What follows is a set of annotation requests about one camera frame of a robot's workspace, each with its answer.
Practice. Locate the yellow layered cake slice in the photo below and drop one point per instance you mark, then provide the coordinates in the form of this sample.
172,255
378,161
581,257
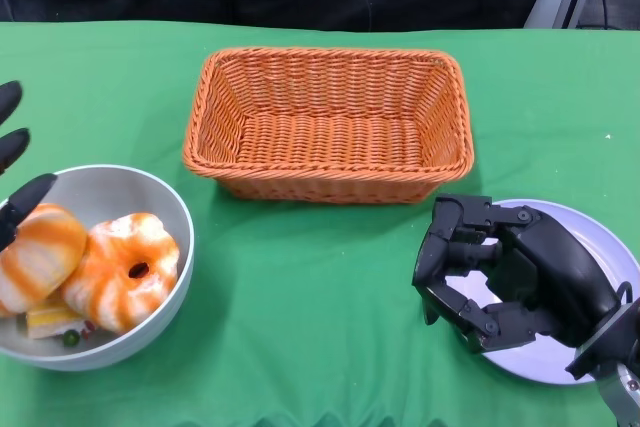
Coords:
47,319

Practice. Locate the grey green bowl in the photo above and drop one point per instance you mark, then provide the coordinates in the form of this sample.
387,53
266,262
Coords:
125,187

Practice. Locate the lavender plate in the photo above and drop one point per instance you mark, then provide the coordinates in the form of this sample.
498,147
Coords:
590,227

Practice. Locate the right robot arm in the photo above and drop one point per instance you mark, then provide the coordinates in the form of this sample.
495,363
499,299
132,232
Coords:
625,382

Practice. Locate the orange wicker basket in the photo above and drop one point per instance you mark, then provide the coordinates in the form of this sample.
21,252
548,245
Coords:
325,147

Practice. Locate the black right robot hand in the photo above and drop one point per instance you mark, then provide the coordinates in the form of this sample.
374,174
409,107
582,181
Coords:
560,272

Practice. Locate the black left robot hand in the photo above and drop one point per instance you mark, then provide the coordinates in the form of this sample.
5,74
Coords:
25,197

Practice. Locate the green tablecloth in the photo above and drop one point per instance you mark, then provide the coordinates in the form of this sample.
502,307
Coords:
100,97

